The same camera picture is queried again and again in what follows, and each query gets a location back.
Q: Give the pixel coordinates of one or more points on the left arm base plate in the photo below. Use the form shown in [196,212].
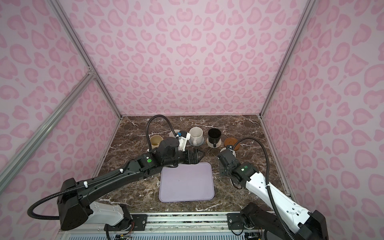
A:
[135,222]

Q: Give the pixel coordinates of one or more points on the blue woven round coaster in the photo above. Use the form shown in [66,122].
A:
[198,141]

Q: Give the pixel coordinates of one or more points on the aluminium front rail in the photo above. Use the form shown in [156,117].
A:
[161,222]

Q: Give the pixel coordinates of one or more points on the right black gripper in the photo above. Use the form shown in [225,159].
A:
[221,169]

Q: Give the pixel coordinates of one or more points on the small white cup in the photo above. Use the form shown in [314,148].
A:
[174,134]

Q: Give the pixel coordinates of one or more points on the multicolour woven round coaster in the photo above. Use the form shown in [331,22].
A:
[214,145]

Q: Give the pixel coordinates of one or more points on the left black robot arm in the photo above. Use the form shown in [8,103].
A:
[74,205]

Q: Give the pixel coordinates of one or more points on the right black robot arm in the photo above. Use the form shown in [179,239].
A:
[289,221]

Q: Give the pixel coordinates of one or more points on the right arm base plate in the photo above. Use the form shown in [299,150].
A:
[237,221]

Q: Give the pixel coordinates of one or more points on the white mug with handle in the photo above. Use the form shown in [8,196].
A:
[196,132]

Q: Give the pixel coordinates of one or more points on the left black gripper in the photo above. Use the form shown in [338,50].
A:
[195,159]

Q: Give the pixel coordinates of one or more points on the black mug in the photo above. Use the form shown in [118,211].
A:
[214,135]

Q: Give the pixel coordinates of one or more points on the beige ceramic mug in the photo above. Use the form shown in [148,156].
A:
[155,141]

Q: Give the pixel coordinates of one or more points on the lavender silicone tray mat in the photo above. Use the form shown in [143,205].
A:
[187,183]

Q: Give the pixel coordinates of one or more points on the brown wooden saucer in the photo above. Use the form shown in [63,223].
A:
[230,141]

